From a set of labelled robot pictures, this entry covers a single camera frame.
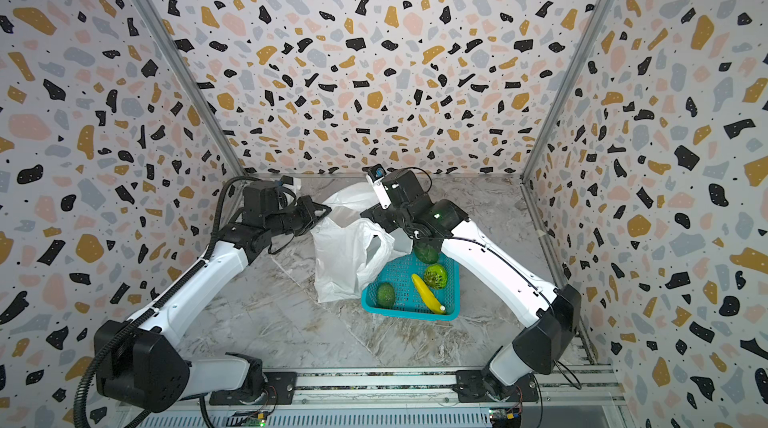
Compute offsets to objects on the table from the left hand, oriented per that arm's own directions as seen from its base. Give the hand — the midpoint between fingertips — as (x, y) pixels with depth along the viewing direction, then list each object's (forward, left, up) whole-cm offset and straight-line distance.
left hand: (331, 202), depth 77 cm
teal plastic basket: (-11, -21, -27) cm, 36 cm away
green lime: (-2, -26, -23) cm, 35 cm away
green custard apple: (-10, -28, -22) cm, 37 cm away
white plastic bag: (-12, -5, -3) cm, 13 cm away
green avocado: (-15, -14, -24) cm, 31 cm away
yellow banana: (-15, -26, -26) cm, 39 cm away
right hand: (-3, -11, +3) cm, 12 cm away
